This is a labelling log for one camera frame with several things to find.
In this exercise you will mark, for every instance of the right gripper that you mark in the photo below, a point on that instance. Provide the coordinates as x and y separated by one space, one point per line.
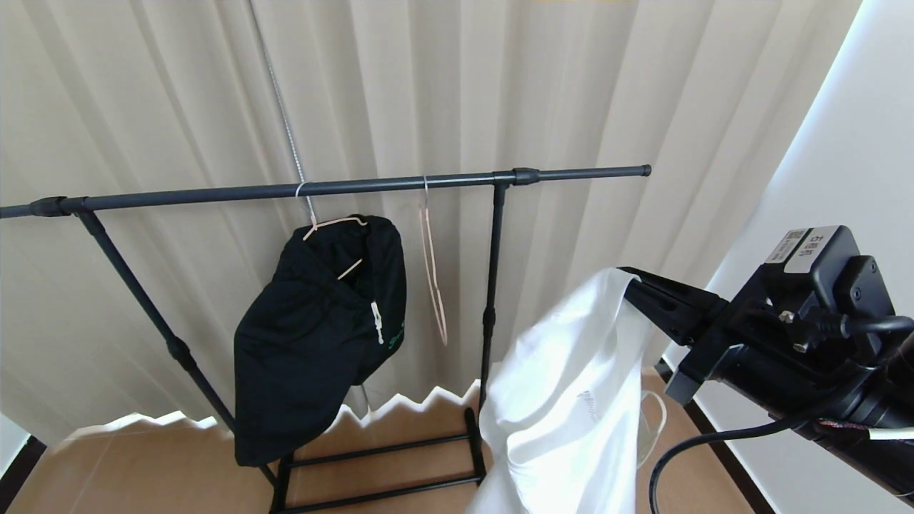
771 378

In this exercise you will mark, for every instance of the white garment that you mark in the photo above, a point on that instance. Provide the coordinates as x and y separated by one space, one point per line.
571 400

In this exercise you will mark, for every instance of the pink clothes hanger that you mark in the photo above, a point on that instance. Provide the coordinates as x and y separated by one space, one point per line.
335 222
430 271

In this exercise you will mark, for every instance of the black shorts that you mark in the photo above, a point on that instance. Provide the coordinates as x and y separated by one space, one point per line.
307 371

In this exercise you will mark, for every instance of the white laundry basket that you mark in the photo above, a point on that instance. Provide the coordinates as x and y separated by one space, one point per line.
662 421

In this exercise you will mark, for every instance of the black clothes rack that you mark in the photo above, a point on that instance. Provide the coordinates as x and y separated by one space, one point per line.
214 193

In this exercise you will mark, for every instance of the beige curtain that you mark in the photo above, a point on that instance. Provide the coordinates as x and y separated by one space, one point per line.
571 86

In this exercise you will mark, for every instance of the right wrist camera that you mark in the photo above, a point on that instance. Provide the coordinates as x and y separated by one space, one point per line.
821 285

